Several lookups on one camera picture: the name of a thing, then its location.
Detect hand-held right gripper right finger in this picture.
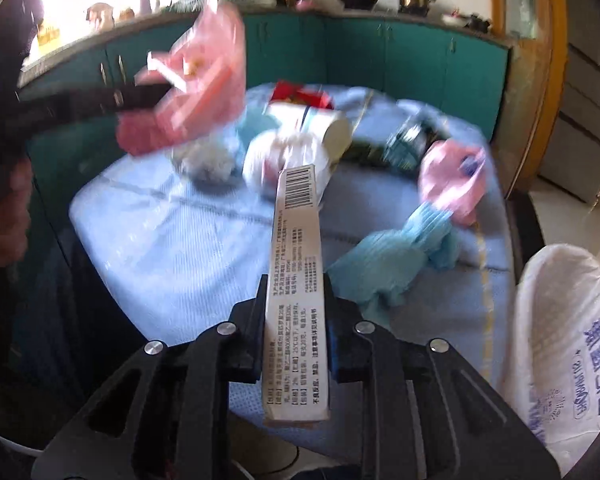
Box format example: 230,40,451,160
321,272,563,480

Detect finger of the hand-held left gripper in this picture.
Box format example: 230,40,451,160
17,82,173,113

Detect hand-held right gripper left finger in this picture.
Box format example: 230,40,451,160
30,274,271,480

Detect long beige cardboard box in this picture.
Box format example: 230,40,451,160
261,164,332,430

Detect blue face mask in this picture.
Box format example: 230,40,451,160
327,202,461,311

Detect pink plastic packet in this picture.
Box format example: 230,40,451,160
116,2,248,157

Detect pink packet with purple label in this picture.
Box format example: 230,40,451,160
419,140,488,226

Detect green clear snack packet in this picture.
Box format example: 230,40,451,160
352,115,453,173

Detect white printed bin bag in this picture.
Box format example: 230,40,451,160
500,244,600,471

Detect person's left hand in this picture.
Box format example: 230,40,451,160
0,159,33,267

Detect light blue striped cloth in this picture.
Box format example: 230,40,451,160
69,82,516,441

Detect crumpled white tissue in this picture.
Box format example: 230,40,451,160
172,132,238,183

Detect white plastic wrapper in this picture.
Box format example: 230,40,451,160
242,132,333,206

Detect red packet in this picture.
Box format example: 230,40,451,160
270,80,337,111

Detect white cylindrical can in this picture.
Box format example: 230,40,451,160
265,101,352,161

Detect wooden framed glass door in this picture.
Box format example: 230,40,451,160
490,0,568,196

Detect black lidded pot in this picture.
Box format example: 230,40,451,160
462,12,493,33

